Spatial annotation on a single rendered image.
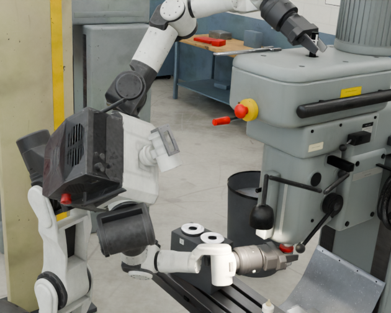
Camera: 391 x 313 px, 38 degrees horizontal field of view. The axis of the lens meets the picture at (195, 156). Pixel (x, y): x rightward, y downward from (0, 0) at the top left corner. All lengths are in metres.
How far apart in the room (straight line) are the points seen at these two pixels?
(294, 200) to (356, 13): 0.57
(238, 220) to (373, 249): 1.85
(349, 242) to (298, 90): 0.89
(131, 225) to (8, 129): 1.66
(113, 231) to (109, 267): 2.54
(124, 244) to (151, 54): 0.58
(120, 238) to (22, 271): 1.98
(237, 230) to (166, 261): 2.12
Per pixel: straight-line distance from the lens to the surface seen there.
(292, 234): 1.77
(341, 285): 2.26
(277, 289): 4.01
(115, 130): 1.63
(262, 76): 1.53
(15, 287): 3.56
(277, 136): 1.65
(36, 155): 1.90
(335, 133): 1.68
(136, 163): 1.64
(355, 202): 1.89
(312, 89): 1.53
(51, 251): 2.03
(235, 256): 1.81
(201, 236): 2.20
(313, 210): 1.76
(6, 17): 3.01
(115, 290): 3.88
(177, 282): 2.29
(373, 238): 2.16
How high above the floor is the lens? 2.19
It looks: 21 degrees down
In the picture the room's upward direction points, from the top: 4 degrees clockwise
